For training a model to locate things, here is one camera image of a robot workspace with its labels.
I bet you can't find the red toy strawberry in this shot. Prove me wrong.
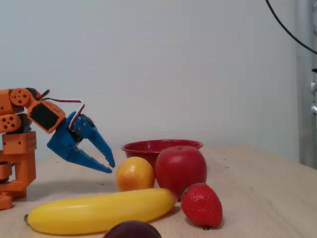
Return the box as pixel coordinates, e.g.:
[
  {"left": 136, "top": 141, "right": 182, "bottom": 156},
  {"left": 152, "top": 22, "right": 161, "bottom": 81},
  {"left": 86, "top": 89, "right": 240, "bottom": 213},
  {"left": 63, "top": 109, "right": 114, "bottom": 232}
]
[{"left": 180, "top": 183, "right": 223, "bottom": 228}]

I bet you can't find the red speckled bowl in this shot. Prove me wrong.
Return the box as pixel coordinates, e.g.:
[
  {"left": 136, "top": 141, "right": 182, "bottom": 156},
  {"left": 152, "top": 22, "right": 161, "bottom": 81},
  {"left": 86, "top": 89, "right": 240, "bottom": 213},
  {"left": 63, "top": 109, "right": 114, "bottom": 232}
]
[{"left": 121, "top": 139, "right": 204, "bottom": 172}]

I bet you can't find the toy orange fruit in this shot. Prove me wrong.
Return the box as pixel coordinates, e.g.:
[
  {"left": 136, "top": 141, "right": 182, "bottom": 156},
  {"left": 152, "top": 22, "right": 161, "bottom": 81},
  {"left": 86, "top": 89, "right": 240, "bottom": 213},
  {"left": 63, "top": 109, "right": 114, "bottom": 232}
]
[{"left": 115, "top": 156, "right": 156, "bottom": 192}]

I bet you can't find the red white black servo cable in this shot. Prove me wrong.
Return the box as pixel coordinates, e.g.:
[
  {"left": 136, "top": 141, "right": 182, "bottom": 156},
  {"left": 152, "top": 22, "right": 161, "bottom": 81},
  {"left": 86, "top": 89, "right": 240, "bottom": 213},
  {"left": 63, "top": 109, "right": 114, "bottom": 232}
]
[{"left": 37, "top": 89, "right": 86, "bottom": 131}]

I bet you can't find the dark purple plum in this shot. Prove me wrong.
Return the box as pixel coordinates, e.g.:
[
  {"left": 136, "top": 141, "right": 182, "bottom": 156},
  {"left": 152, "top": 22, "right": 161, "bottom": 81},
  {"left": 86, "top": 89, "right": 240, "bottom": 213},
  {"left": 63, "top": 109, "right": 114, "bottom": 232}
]
[{"left": 103, "top": 220, "right": 163, "bottom": 238}]

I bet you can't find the grey metal pole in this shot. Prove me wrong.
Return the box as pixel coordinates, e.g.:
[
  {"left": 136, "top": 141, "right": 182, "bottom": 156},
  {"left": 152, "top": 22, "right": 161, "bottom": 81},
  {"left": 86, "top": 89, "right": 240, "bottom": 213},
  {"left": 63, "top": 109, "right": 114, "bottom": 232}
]
[{"left": 296, "top": 0, "right": 317, "bottom": 171}]

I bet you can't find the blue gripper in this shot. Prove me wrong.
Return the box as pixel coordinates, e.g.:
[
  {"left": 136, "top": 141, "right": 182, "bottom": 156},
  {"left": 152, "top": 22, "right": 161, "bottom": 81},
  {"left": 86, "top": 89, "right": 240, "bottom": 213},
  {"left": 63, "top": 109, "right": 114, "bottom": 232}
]
[{"left": 47, "top": 111, "right": 116, "bottom": 174}]

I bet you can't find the yellow toy banana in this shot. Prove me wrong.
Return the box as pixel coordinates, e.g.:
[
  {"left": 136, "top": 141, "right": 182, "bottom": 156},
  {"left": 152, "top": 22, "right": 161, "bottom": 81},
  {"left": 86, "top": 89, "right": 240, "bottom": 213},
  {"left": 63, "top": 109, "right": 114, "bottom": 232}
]
[{"left": 23, "top": 188, "right": 178, "bottom": 236}]

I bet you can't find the red toy apple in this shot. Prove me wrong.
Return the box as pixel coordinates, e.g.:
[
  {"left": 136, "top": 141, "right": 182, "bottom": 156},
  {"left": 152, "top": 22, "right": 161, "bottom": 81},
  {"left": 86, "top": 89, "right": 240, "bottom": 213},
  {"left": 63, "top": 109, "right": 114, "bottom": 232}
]
[{"left": 155, "top": 145, "right": 208, "bottom": 201}]

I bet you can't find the thin black cable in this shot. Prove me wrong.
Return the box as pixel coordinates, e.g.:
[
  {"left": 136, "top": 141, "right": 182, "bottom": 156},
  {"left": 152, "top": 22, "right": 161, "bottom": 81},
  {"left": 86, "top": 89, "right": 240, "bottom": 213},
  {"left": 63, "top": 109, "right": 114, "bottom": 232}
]
[{"left": 265, "top": 0, "right": 317, "bottom": 55}]

